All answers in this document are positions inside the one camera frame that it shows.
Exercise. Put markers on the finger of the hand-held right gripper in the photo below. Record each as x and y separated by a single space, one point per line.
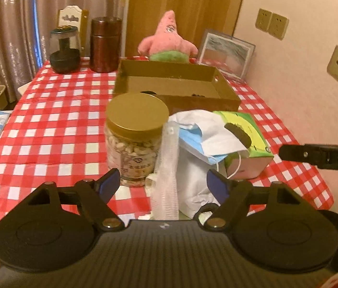
300 153

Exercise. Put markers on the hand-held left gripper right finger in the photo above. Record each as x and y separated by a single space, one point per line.
217 186

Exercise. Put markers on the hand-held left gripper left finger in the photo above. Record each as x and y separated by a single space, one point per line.
109 183

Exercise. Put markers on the white face mask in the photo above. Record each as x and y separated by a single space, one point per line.
214 138

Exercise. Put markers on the white foam net sleeve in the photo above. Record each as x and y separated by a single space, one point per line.
166 180

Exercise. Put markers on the brown cardboard box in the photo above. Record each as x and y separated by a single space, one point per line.
169 88

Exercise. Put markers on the green cookie box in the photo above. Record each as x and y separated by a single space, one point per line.
255 144

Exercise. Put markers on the nut jar with gold lid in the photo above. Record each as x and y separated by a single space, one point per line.
133 144

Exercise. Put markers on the red white checkered tablecloth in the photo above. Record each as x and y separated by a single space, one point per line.
52 126

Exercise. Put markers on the black cloth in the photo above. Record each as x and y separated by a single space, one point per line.
148 92

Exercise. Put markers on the glass jar with dark lid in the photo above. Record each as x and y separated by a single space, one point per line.
64 54

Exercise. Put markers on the brown cylindrical canister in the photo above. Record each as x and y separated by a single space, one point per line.
106 45

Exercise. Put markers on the pink starfish plush toy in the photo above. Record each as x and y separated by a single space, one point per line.
164 40

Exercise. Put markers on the wooden door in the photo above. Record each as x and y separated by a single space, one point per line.
187 0

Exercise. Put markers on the beige patterned curtain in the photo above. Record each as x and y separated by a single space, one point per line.
7 21

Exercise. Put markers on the clear picture frame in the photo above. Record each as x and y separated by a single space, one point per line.
225 54

